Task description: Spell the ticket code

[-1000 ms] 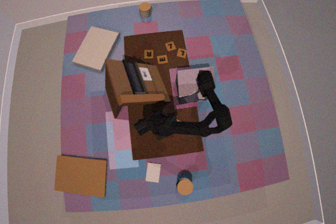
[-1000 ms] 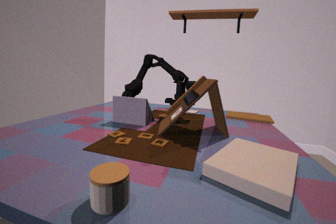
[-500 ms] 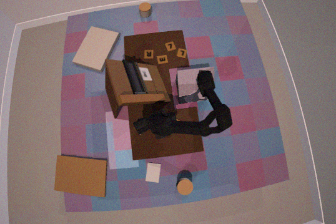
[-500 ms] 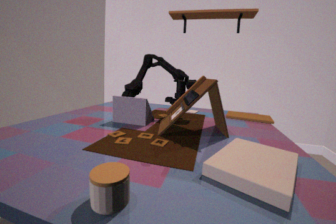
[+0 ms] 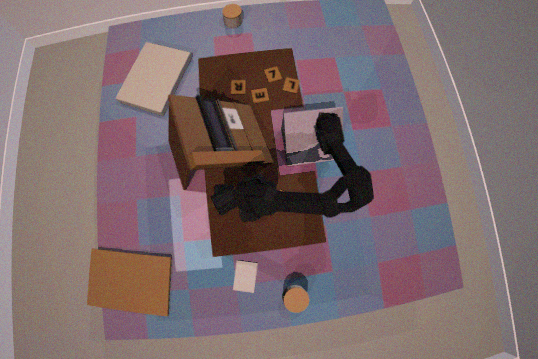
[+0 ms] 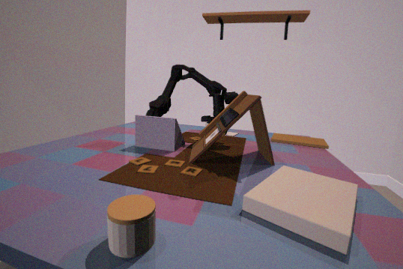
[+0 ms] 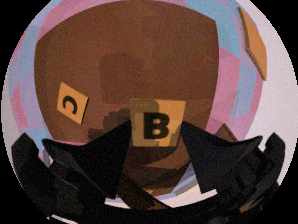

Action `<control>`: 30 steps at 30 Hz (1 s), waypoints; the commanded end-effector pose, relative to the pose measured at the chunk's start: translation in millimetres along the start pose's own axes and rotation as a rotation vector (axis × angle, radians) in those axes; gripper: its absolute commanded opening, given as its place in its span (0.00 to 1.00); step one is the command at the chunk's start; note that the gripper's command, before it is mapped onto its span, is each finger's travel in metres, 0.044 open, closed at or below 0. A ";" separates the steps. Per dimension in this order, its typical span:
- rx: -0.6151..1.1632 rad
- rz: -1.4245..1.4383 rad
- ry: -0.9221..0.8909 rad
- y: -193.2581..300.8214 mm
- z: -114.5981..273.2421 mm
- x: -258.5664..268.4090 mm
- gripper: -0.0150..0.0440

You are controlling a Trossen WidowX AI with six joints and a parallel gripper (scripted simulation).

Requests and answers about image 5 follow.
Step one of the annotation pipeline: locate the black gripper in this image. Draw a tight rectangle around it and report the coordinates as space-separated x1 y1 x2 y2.
214 181 276 194

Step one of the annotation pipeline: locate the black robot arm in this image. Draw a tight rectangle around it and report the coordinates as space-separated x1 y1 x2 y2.
210 113 374 222

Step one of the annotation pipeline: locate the grey canister with orange lid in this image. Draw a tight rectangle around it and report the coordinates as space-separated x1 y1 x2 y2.
222 4 243 29
282 285 309 313

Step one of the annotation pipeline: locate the beige flat box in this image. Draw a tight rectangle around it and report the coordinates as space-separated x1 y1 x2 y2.
116 42 192 116

